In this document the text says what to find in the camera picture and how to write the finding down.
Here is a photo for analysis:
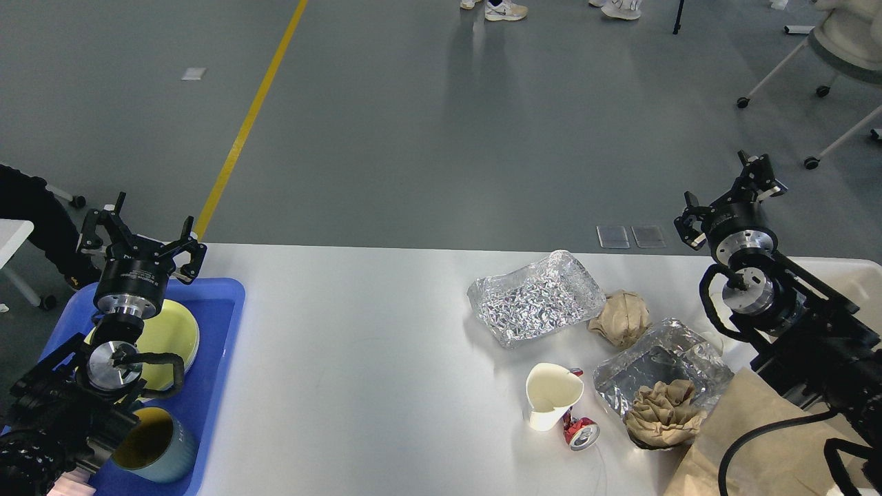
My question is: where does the right floor outlet plate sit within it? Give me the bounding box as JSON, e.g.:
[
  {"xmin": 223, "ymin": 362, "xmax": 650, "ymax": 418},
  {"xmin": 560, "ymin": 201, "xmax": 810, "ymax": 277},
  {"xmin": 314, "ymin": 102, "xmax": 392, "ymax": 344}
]
[{"xmin": 631, "ymin": 225, "xmax": 667, "ymax": 249}]

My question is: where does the grey-blue mug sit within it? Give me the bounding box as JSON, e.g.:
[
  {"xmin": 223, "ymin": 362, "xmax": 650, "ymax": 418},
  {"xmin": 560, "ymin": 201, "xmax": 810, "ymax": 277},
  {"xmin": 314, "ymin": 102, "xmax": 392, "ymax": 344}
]
[{"xmin": 111, "ymin": 407, "xmax": 198, "ymax": 484}]

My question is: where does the pink mug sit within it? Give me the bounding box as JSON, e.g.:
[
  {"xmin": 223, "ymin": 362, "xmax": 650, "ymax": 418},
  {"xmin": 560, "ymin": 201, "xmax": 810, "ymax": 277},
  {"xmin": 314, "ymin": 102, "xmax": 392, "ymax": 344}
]
[{"xmin": 47, "ymin": 472, "xmax": 96, "ymax": 496}]

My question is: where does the black stand leg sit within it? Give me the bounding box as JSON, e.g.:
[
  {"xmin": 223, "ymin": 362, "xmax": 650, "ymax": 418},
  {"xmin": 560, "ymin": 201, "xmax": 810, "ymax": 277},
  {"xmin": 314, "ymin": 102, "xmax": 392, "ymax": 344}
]
[{"xmin": 672, "ymin": 0, "xmax": 686, "ymax": 35}]

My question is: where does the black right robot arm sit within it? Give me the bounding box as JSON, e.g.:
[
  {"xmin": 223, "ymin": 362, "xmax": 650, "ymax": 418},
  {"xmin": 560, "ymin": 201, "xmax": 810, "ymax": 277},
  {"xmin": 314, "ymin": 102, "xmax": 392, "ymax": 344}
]
[{"xmin": 674, "ymin": 151, "xmax": 881, "ymax": 495}]

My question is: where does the left floor outlet plate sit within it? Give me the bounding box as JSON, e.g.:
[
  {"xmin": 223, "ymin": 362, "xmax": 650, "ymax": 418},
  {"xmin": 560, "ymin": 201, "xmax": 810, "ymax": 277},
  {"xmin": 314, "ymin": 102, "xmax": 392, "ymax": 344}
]
[{"xmin": 596, "ymin": 225, "xmax": 630, "ymax": 250}]

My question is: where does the flat brown paper bag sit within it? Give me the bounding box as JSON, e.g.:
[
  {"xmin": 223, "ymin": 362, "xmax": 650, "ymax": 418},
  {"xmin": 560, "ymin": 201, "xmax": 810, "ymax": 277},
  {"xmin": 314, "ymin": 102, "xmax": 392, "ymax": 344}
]
[{"xmin": 664, "ymin": 367, "xmax": 863, "ymax": 495}]

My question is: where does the person with white sneakers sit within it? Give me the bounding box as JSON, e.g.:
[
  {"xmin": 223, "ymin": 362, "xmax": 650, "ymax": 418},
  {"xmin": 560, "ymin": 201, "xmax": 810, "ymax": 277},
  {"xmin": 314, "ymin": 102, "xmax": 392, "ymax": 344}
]
[{"xmin": 483, "ymin": 0, "xmax": 529, "ymax": 21}]

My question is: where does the crushed white paper cup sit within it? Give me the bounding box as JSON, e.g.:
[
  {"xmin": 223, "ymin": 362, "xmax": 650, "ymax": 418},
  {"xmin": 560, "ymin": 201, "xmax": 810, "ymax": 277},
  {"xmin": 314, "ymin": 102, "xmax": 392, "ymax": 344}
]
[{"xmin": 525, "ymin": 363, "xmax": 585, "ymax": 431}]

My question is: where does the white side table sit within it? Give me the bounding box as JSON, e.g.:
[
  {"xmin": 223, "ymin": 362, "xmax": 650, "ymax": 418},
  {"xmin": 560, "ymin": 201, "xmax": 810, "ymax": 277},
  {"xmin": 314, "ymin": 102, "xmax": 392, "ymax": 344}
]
[{"xmin": 1, "ymin": 218, "xmax": 57, "ymax": 311}]

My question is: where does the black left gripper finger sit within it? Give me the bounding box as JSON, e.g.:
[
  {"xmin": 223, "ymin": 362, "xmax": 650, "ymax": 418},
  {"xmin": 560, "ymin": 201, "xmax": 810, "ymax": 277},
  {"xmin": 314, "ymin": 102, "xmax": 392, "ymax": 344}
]
[
  {"xmin": 76, "ymin": 192, "xmax": 139, "ymax": 258},
  {"xmin": 155, "ymin": 216, "xmax": 208, "ymax": 285}
]

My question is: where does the yellow plastic plate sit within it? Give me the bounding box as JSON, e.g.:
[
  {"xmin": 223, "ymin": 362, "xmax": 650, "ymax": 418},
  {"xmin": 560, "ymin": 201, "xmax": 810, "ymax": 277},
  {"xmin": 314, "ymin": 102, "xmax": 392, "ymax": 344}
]
[{"xmin": 85, "ymin": 300, "xmax": 201, "ymax": 401}]

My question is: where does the person in black clothes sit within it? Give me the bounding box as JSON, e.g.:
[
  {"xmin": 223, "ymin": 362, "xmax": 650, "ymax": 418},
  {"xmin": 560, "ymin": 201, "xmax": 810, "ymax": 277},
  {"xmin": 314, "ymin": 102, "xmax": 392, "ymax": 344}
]
[{"xmin": 1, "ymin": 165, "xmax": 101, "ymax": 290}]

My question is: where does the white rolling chair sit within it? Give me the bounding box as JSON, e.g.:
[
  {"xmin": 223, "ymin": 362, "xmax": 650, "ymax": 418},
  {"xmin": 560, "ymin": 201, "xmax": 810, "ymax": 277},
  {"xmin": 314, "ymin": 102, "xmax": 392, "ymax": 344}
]
[{"xmin": 735, "ymin": 0, "xmax": 882, "ymax": 170}]

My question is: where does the brown paper ball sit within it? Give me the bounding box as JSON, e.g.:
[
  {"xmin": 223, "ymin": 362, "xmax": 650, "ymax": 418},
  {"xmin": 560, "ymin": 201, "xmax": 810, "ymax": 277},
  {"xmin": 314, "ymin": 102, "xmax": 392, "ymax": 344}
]
[{"xmin": 586, "ymin": 290, "xmax": 653, "ymax": 351}]

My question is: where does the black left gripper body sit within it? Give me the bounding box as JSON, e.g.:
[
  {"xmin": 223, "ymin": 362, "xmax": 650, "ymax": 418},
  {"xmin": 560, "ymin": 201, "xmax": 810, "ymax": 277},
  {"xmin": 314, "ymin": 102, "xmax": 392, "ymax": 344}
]
[{"xmin": 92, "ymin": 247, "xmax": 176, "ymax": 318}]

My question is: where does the person in white trousers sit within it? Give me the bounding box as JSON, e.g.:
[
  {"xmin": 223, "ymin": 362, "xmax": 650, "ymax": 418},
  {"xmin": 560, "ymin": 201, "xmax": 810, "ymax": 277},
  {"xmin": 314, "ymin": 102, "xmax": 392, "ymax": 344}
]
[{"xmin": 588, "ymin": 0, "xmax": 643, "ymax": 20}]

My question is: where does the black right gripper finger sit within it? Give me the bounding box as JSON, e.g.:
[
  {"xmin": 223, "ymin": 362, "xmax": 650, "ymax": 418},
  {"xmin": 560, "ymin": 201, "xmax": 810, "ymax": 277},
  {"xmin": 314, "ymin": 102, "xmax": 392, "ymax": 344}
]
[
  {"xmin": 714, "ymin": 150, "xmax": 788, "ymax": 207},
  {"xmin": 674, "ymin": 191, "xmax": 710, "ymax": 250}
]

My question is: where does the brown paper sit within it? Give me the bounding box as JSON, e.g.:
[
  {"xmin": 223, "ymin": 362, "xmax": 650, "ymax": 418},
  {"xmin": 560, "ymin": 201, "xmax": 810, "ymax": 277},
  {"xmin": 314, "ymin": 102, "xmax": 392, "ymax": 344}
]
[{"xmin": 623, "ymin": 380, "xmax": 708, "ymax": 450}]

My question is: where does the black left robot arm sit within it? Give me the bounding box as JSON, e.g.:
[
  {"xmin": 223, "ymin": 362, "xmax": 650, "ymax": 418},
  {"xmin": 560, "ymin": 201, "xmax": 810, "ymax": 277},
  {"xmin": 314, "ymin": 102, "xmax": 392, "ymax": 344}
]
[{"xmin": 2, "ymin": 192, "xmax": 207, "ymax": 495}]

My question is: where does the large aluminium foil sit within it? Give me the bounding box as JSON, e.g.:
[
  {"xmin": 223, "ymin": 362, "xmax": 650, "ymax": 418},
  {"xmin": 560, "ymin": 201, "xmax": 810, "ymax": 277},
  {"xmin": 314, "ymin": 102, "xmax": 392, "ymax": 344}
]
[{"xmin": 466, "ymin": 250, "xmax": 607, "ymax": 349}]

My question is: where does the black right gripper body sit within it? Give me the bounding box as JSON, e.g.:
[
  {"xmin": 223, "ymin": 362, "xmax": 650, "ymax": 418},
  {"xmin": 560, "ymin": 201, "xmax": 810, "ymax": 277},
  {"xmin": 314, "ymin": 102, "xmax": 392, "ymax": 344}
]
[{"xmin": 696, "ymin": 203, "xmax": 779, "ymax": 266}]

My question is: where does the floor outlet plate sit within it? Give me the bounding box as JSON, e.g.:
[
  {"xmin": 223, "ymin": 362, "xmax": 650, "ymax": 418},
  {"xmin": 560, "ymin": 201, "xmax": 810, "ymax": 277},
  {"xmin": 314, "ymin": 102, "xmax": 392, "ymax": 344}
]
[
  {"xmin": 631, "ymin": 225, "xmax": 667, "ymax": 249},
  {"xmin": 596, "ymin": 225, "xmax": 630, "ymax": 250}
]

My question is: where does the white plastic bin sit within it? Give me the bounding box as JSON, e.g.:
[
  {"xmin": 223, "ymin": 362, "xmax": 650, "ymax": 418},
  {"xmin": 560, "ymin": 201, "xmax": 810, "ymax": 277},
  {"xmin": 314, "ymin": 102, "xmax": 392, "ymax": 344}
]
[{"xmin": 792, "ymin": 257, "xmax": 881, "ymax": 327}]

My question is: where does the crushed red soda can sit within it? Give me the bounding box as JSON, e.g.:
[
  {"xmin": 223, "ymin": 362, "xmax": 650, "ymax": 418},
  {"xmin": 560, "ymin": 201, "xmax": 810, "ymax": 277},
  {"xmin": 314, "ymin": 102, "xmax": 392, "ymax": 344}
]
[{"xmin": 561, "ymin": 368, "xmax": 599, "ymax": 451}]

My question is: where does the pale green plate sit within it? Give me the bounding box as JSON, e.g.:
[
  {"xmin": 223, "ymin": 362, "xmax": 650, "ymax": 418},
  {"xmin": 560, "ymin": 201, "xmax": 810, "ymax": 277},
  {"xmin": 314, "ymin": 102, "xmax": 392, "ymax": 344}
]
[{"xmin": 136, "ymin": 318, "xmax": 201, "ymax": 391}]

